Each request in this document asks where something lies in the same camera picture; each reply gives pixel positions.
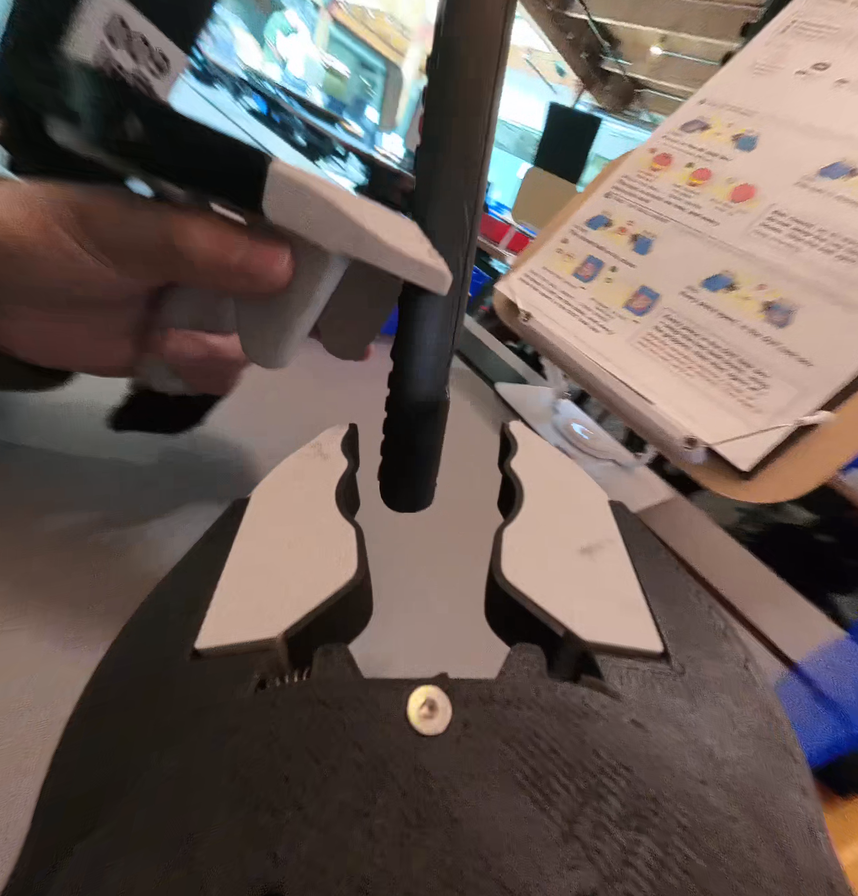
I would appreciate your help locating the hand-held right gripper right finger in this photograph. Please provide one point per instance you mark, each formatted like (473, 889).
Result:
(576, 560)

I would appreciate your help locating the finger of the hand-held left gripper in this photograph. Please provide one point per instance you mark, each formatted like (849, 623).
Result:
(359, 315)
(345, 224)

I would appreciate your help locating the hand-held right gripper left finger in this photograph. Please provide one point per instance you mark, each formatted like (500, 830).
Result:
(289, 560)

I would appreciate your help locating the black remote control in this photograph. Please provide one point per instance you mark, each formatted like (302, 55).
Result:
(436, 210)

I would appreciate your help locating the person's left hand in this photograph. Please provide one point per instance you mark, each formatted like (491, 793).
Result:
(72, 273)

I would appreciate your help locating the white round puck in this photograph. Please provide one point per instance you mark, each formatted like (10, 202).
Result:
(576, 430)

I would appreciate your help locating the small red bin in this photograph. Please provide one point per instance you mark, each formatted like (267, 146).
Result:
(506, 234)

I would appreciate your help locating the white stand base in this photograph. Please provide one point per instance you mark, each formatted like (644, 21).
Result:
(527, 402)

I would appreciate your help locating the brown cardboard box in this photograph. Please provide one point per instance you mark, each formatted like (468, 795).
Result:
(544, 199)

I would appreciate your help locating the wooden clipboard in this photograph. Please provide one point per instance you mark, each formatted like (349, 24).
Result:
(786, 483)

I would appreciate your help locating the black monitor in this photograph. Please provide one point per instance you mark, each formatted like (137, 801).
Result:
(567, 143)

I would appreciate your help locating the blue storage bin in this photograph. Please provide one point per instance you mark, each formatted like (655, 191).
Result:
(828, 700)

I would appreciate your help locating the printed instruction sheet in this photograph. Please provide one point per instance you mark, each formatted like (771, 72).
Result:
(716, 245)

